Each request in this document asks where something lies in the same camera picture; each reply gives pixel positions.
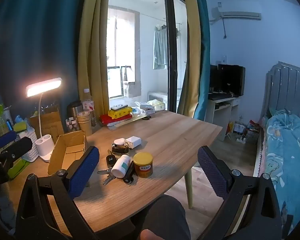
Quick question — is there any black sliding door frame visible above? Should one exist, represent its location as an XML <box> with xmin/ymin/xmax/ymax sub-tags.
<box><xmin>162</xmin><ymin>0</ymin><xmax>188</xmax><ymax>113</ymax></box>

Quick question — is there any pale green table leg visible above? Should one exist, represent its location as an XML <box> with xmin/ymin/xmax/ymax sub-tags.
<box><xmin>185</xmin><ymin>167</ymin><xmax>194</xmax><ymax>209</ymax></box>

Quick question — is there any white desk lamp base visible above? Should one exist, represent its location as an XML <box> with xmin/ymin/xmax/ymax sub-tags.
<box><xmin>26</xmin><ymin>77</ymin><xmax>64</xmax><ymax>162</ymax></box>

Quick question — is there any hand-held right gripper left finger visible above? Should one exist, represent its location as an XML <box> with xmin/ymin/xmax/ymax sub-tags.
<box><xmin>15</xmin><ymin>146</ymin><xmax>100</xmax><ymax>240</ymax></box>

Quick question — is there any hanging pale green towel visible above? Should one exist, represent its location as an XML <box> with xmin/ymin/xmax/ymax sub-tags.
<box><xmin>152</xmin><ymin>24</ymin><xmax>169</xmax><ymax>69</ymax></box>

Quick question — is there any stack of paper cups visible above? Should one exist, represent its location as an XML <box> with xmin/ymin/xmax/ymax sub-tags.
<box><xmin>76</xmin><ymin>111</ymin><xmax>93</xmax><ymax>137</ymax></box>

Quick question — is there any key bunch with car key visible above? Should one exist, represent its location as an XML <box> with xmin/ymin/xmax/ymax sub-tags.
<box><xmin>97</xmin><ymin>149</ymin><xmax>115</xmax><ymax>186</ymax></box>

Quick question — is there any yellow lid can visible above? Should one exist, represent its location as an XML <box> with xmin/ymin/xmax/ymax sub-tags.
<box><xmin>133</xmin><ymin>152</ymin><xmax>154</xmax><ymax>178</ymax></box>

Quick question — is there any balcony window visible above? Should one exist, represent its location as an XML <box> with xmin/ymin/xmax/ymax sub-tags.
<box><xmin>107</xmin><ymin>5</ymin><xmax>141</xmax><ymax>99</ymax></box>

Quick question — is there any white computer desk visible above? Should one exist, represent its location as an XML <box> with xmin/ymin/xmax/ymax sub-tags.
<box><xmin>205</xmin><ymin>95</ymin><xmax>240</xmax><ymax>142</ymax></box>

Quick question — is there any white air conditioner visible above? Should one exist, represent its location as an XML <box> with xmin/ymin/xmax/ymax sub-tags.
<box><xmin>210</xmin><ymin>6</ymin><xmax>262</xmax><ymax>26</ymax></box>

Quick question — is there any white pill bottle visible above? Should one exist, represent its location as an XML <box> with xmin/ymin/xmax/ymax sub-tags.
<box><xmin>111</xmin><ymin>154</ymin><xmax>132</xmax><ymax>179</ymax></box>

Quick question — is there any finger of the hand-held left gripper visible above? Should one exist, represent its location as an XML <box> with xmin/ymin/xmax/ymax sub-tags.
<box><xmin>0</xmin><ymin>131</ymin><xmax>17</xmax><ymax>148</ymax></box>
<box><xmin>0</xmin><ymin>137</ymin><xmax>33</xmax><ymax>161</ymax></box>

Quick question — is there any person's leg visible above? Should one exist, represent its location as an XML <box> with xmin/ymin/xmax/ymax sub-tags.
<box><xmin>130</xmin><ymin>194</ymin><xmax>191</xmax><ymax>240</ymax></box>

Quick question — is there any yellow curtain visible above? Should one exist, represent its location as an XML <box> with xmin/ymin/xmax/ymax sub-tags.
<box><xmin>181</xmin><ymin>0</ymin><xmax>203</xmax><ymax>118</ymax></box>
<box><xmin>77</xmin><ymin>0</ymin><xmax>111</xmax><ymax>117</ymax></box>

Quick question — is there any black monitor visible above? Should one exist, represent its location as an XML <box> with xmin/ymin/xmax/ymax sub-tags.
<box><xmin>217</xmin><ymin>64</ymin><xmax>246</xmax><ymax>97</ymax></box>

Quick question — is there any grey bed headboard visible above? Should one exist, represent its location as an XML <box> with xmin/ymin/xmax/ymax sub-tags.
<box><xmin>264</xmin><ymin>61</ymin><xmax>300</xmax><ymax>128</ymax></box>

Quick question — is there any green bag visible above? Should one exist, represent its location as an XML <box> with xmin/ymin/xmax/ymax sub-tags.
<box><xmin>7</xmin><ymin>159</ymin><xmax>30</xmax><ymax>179</ymax></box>

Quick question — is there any white charger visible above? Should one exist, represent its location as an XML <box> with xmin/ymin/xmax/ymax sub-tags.
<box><xmin>125</xmin><ymin>136</ymin><xmax>140</xmax><ymax>149</ymax></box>

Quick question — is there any yellow green sponge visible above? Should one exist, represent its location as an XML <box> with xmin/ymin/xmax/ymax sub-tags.
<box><xmin>14</xmin><ymin>121</ymin><xmax>28</xmax><ymax>133</ymax></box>

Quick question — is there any clear plastic water bottle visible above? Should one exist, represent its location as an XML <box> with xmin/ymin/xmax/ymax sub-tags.
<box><xmin>82</xmin><ymin>89</ymin><xmax>97</xmax><ymax>127</ymax></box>

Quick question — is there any stack of white papers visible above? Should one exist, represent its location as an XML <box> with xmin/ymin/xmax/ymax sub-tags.
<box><xmin>107</xmin><ymin>122</ymin><xmax>133</xmax><ymax>131</ymax></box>

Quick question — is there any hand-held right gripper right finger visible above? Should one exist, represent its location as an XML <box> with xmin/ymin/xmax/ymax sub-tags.
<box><xmin>197</xmin><ymin>145</ymin><xmax>283</xmax><ymax>240</ymax></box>

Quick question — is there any dark glass jar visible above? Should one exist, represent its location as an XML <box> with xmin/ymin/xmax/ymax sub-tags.
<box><xmin>112</xmin><ymin>138</ymin><xmax>129</xmax><ymax>155</ymax></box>

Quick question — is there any blue printed blanket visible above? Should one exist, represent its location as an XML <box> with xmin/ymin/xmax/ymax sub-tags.
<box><xmin>261</xmin><ymin>108</ymin><xmax>300</xmax><ymax>233</ymax></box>

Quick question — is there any white carton box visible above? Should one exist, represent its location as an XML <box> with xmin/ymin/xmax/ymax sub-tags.
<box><xmin>135</xmin><ymin>101</ymin><xmax>155</xmax><ymax>114</ymax></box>

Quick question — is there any steel tumbler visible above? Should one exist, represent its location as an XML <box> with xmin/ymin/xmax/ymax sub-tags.
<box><xmin>67</xmin><ymin>101</ymin><xmax>84</xmax><ymax>130</ymax></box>

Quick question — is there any cardboard box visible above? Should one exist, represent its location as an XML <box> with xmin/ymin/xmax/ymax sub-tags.
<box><xmin>47</xmin><ymin>130</ymin><xmax>88</xmax><ymax>177</ymax></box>

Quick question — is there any white appliance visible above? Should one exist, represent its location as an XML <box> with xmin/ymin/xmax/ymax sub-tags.
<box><xmin>147</xmin><ymin>91</ymin><xmax>169</xmax><ymax>112</ymax></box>

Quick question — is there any white plastic basket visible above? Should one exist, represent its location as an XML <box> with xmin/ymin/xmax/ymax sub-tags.
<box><xmin>17</xmin><ymin>127</ymin><xmax>39</xmax><ymax>162</ymax></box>

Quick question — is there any yellow packet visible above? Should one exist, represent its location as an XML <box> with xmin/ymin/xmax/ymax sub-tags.
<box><xmin>108</xmin><ymin>107</ymin><xmax>133</xmax><ymax>118</ymax></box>

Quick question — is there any teal curtain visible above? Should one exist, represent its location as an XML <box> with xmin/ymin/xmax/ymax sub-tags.
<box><xmin>0</xmin><ymin>0</ymin><xmax>90</xmax><ymax>120</ymax></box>
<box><xmin>192</xmin><ymin>0</ymin><xmax>212</xmax><ymax>121</ymax></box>

